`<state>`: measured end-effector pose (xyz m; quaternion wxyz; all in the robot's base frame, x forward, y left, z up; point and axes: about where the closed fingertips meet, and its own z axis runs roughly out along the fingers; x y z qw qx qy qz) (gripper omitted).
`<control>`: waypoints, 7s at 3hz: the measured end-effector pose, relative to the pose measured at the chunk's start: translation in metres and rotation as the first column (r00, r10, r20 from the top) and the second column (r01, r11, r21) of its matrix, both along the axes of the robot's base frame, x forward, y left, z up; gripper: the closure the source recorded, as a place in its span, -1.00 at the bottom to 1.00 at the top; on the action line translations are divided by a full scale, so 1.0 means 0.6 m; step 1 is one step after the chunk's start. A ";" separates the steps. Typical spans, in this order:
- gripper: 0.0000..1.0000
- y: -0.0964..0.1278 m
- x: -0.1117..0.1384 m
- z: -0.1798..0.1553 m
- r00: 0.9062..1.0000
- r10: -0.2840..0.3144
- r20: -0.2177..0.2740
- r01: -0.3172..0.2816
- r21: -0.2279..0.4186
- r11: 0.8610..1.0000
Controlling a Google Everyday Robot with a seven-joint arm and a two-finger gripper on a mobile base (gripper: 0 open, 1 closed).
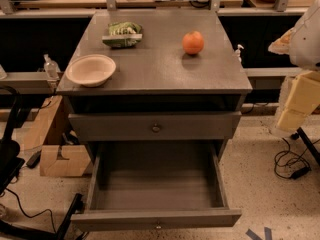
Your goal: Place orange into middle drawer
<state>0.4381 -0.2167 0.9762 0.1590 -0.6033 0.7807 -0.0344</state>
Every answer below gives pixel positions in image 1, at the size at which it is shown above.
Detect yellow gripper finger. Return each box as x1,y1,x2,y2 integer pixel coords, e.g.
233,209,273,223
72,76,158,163
268,28,293,55
270,70,320,138

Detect orange fruit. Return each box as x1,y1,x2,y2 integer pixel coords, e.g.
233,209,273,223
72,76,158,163
182,31,204,55

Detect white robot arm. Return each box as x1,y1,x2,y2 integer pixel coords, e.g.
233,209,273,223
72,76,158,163
268,0,320,137

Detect grey drawer cabinet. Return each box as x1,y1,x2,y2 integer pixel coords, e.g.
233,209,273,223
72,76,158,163
58,9,252,155

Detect open grey drawer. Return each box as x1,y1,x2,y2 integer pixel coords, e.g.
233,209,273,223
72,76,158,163
72,141,242,232

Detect closed grey top drawer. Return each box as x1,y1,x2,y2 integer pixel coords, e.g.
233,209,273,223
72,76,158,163
69,112,241,142

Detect white pump bottle right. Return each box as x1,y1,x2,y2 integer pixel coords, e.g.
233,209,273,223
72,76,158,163
234,44,244,63

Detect blue floor tape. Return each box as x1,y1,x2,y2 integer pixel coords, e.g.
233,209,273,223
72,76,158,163
245,226,274,240

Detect green chip bag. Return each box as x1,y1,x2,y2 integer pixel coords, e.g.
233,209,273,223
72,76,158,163
102,22,143,48

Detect white paper bowl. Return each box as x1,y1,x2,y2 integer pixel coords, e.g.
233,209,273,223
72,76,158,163
65,54,116,87

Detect clear sanitizer bottle left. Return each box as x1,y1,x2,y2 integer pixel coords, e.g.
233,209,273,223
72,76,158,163
44,54,60,80

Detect cardboard box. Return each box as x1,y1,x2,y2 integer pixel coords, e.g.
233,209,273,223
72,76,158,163
22,95,93,177

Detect black power brick left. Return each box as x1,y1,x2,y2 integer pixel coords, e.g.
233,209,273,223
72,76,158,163
26,151,41,168

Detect black chair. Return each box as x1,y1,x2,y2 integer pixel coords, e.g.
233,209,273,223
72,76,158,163
0,86,82,240

